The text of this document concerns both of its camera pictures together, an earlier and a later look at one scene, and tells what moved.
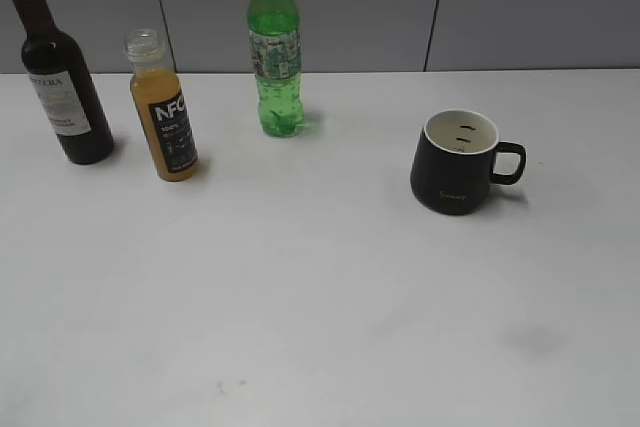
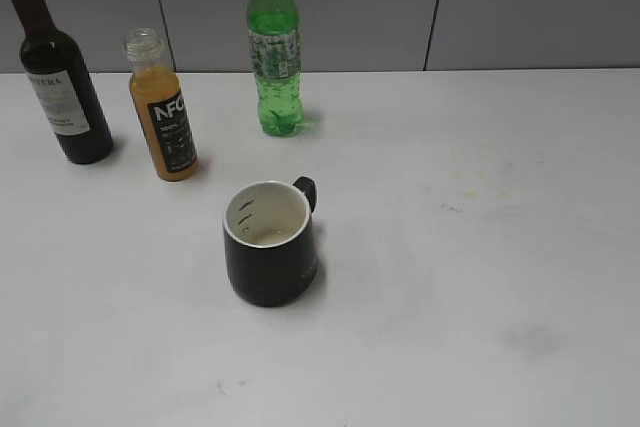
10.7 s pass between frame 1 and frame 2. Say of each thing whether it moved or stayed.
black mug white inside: moved
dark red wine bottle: stayed
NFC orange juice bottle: stayed
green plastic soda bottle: stayed
